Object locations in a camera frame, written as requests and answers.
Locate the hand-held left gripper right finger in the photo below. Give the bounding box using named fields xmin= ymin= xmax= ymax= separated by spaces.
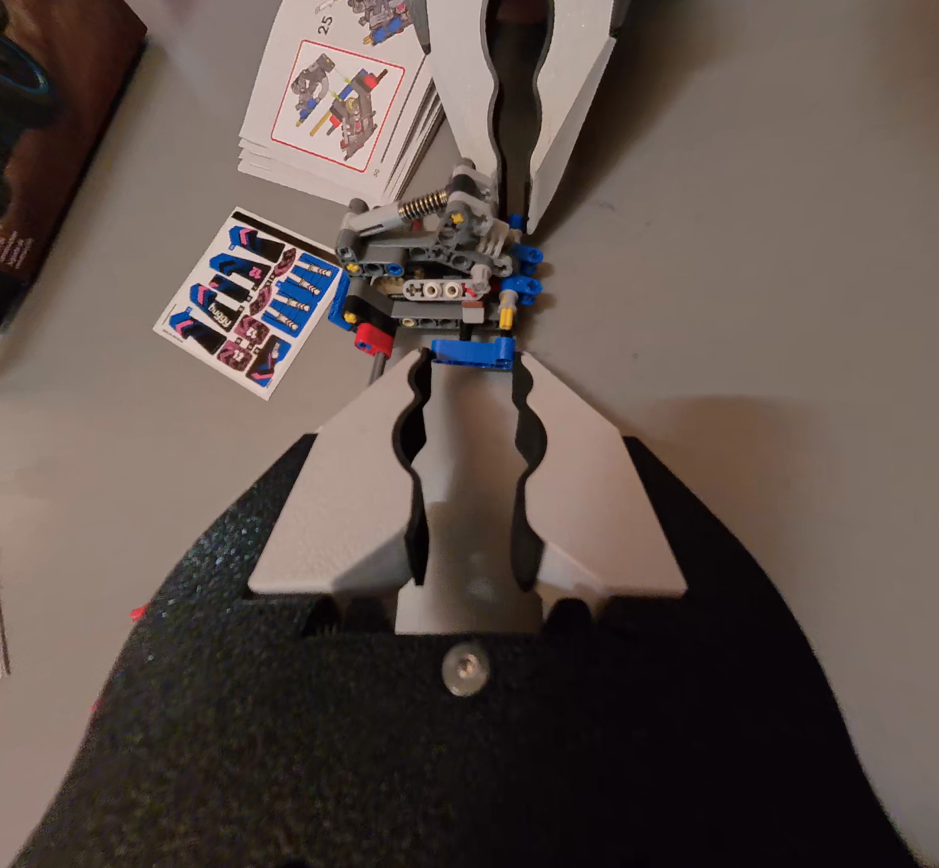
xmin=512 ymin=351 xmax=688 ymax=623

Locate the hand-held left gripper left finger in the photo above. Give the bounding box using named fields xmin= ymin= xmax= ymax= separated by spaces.
xmin=248 ymin=349 xmax=431 ymax=633

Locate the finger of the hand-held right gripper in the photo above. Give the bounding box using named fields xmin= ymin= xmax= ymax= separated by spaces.
xmin=524 ymin=0 xmax=628 ymax=236
xmin=420 ymin=0 xmax=514 ymax=223

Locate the grey blue brick vehicle assembly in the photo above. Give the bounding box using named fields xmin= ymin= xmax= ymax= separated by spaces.
xmin=334 ymin=158 xmax=549 ymax=386

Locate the black toy car set box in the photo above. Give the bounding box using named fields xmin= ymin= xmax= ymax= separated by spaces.
xmin=0 ymin=0 xmax=149 ymax=332

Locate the white instruction booklet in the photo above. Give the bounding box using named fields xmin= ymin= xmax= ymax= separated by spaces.
xmin=236 ymin=0 xmax=447 ymax=206

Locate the blue pink sticker sheet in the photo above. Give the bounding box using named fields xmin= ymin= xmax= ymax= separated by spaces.
xmin=152 ymin=205 xmax=347 ymax=401

